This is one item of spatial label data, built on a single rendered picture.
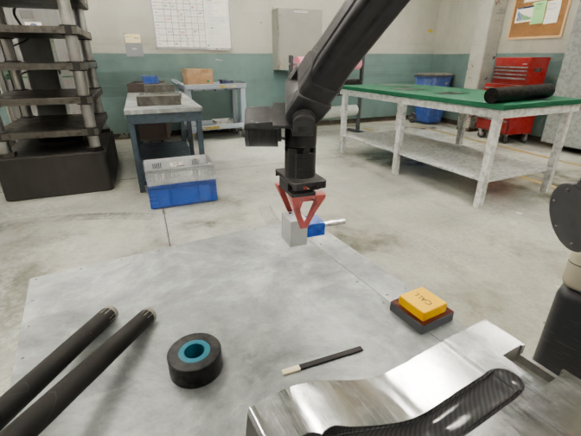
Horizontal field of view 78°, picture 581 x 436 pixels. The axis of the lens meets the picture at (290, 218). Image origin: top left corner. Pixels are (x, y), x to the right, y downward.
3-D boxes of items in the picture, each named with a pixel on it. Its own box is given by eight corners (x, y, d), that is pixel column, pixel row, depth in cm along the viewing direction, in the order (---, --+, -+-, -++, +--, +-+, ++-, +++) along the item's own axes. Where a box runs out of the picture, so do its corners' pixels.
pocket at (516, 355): (516, 363, 50) (523, 343, 49) (557, 392, 46) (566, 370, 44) (495, 376, 48) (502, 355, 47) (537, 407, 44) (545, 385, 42)
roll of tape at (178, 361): (166, 393, 52) (162, 375, 50) (173, 352, 59) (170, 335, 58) (222, 385, 53) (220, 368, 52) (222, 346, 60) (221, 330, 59)
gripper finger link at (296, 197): (291, 235, 66) (291, 187, 63) (278, 221, 72) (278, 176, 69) (324, 230, 69) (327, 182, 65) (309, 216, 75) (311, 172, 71)
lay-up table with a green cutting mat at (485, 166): (395, 144, 559) (404, 73, 518) (556, 193, 361) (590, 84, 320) (333, 152, 515) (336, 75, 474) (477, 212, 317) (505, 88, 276)
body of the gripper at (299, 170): (293, 194, 63) (294, 152, 60) (274, 177, 72) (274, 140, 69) (327, 190, 65) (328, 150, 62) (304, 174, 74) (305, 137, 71)
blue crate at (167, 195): (210, 188, 376) (208, 167, 367) (218, 201, 341) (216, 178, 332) (148, 195, 355) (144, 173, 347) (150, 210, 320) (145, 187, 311)
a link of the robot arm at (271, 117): (316, 116, 54) (314, 73, 58) (239, 115, 54) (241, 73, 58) (310, 162, 65) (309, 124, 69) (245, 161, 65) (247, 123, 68)
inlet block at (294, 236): (337, 227, 79) (339, 204, 77) (349, 237, 74) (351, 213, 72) (281, 236, 74) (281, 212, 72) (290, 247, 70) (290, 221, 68)
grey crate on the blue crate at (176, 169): (208, 168, 367) (207, 153, 361) (216, 180, 332) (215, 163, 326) (144, 175, 347) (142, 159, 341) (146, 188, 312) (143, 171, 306)
